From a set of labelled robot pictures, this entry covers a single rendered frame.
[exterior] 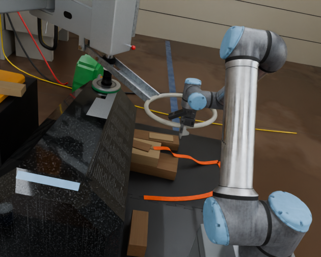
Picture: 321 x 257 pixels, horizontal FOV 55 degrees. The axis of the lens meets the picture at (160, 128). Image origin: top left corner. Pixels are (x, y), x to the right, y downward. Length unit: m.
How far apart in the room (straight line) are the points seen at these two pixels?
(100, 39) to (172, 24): 4.50
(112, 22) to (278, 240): 1.59
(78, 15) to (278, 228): 1.85
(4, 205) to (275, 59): 1.39
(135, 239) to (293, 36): 5.90
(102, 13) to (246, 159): 1.46
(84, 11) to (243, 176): 1.64
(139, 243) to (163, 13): 5.12
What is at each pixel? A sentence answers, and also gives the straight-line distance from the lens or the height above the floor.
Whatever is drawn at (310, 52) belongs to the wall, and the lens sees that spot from 7.56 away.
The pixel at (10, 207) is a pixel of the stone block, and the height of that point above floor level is 0.61.
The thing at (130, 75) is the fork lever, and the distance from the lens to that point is 2.32.
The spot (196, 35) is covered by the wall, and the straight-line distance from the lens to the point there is 6.74.
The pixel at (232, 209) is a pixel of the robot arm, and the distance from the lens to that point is 1.03.
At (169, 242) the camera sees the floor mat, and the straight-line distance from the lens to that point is 2.39.
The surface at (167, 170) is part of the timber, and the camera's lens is 2.79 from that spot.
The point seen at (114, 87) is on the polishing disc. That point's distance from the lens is 2.38.
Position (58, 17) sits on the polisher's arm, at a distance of 2.50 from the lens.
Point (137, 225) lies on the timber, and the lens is 2.28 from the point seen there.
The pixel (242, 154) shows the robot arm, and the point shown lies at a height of 1.33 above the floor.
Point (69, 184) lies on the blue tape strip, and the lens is 1.58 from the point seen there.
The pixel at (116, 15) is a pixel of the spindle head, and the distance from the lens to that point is 2.11.
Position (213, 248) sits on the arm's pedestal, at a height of 0.85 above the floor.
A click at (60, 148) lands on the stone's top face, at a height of 0.80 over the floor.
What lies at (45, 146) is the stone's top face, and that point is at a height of 0.80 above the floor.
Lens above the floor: 1.88
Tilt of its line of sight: 32 degrees down
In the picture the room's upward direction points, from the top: 12 degrees clockwise
